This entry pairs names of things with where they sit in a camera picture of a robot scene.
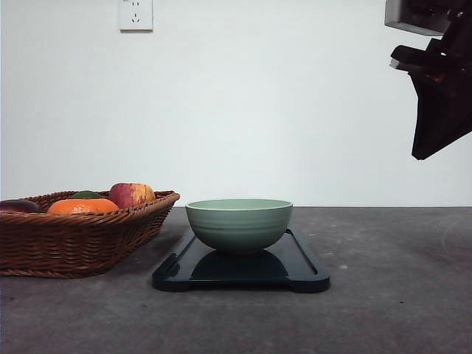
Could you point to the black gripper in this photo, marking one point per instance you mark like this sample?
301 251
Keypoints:
442 78

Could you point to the green ceramic bowl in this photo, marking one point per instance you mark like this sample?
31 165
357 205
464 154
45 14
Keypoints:
238 224

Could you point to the brown wicker basket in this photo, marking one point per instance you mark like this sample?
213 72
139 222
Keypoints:
79 233

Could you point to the dark blue rectangular tray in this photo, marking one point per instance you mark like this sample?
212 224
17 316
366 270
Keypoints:
286 264

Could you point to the red yellow apple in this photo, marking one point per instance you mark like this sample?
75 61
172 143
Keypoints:
131 194

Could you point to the orange tangerine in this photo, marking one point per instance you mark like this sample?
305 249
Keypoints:
73 206

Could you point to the dark green fruit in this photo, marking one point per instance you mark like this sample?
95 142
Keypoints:
86 194

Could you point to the dark purple fruit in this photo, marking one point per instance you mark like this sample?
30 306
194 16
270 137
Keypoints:
19 206

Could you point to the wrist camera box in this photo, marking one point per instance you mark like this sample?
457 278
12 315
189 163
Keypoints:
428 16

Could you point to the white wall socket left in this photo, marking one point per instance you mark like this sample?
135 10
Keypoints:
135 16

